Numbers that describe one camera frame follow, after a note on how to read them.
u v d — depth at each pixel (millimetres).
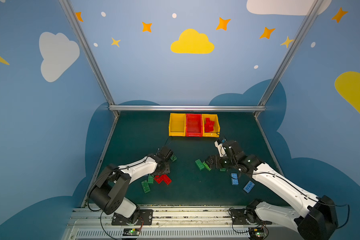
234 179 857
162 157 717
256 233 716
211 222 737
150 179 864
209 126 1076
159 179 860
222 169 906
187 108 1209
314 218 382
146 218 739
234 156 604
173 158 932
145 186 832
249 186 839
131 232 706
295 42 819
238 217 740
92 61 883
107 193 433
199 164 922
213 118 1141
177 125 1113
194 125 1170
